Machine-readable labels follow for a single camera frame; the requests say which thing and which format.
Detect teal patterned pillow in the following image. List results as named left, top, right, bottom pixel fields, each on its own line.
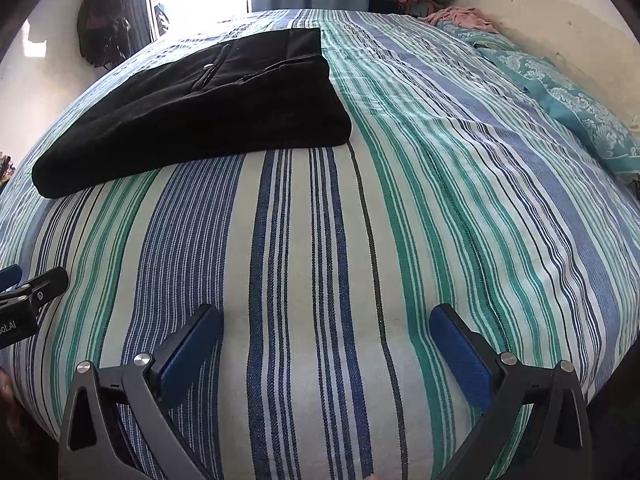
left=474, top=42, right=640, bottom=183

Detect person's left forearm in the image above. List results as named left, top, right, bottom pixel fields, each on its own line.
left=0, top=365, right=23, bottom=461

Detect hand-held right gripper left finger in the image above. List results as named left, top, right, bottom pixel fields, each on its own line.
left=59, top=304, right=223, bottom=480

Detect dark hanging clothes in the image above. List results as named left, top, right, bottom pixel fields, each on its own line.
left=76, top=0, right=153, bottom=68

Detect pink cloth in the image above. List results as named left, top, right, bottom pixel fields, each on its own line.
left=424, top=6, right=499, bottom=34

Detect black pants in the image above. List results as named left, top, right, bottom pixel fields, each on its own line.
left=31, top=27, right=354, bottom=200

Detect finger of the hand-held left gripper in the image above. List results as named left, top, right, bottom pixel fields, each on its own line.
left=0, top=263, right=24, bottom=292
left=0, top=266, right=69, bottom=317

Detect blue green striped bedsheet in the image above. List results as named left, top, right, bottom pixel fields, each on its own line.
left=0, top=7, right=640, bottom=480

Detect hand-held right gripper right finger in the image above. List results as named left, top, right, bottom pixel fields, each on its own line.
left=429, top=304, right=593, bottom=480

